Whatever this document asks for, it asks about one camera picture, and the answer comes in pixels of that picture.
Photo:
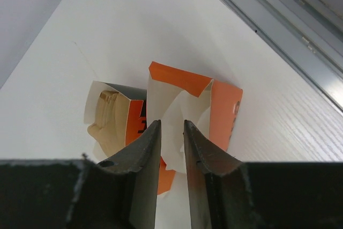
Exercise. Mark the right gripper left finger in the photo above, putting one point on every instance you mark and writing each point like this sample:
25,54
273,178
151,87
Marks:
119,192

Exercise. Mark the orange white filter holder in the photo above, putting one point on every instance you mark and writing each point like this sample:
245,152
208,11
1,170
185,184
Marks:
225,103

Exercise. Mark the brown paper filter stack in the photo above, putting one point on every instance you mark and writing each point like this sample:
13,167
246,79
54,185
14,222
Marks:
109,125

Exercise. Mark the aluminium frame rail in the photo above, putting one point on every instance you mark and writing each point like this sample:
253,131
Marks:
305,33

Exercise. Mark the white paper filter stack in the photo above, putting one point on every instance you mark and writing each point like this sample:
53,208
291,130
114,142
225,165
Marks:
160,95

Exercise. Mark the white paper coffee filter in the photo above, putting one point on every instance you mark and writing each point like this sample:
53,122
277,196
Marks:
172,132

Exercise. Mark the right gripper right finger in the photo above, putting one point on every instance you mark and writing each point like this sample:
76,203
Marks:
227,193

